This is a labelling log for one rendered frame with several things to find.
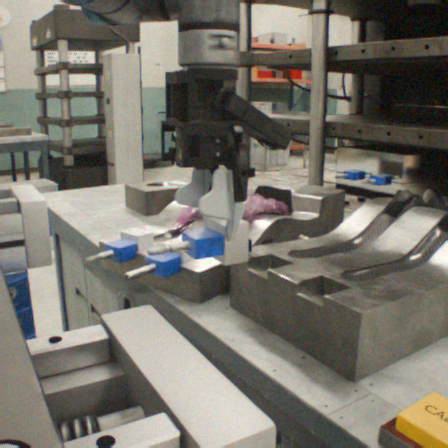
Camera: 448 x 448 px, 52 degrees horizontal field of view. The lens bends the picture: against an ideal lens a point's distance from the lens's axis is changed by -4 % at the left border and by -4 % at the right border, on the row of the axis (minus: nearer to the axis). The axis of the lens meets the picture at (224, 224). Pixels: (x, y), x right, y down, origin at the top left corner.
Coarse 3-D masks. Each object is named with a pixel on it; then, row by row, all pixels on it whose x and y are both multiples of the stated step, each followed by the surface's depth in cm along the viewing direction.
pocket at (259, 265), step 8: (256, 256) 70; (264, 256) 71; (272, 256) 71; (248, 264) 69; (256, 264) 70; (264, 264) 71; (272, 264) 72; (280, 264) 70; (288, 264) 68; (256, 272) 68; (264, 272) 71
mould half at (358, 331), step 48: (336, 240) 80; (384, 240) 76; (240, 288) 72; (288, 288) 62; (384, 288) 58; (432, 288) 59; (288, 336) 63; (336, 336) 55; (384, 336) 55; (432, 336) 62
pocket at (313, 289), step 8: (304, 280) 61; (312, 280) 62; (320, 280) 63; (328, 280) 62; (304, 288) 62; (312, 288) 62; (320, 288) 63; (328, 288) 62; (336, 288) 61; (344, 288) 60; (304, 296) 60; (312, 296) 63; (320, 296) 63; (320, 304) 57
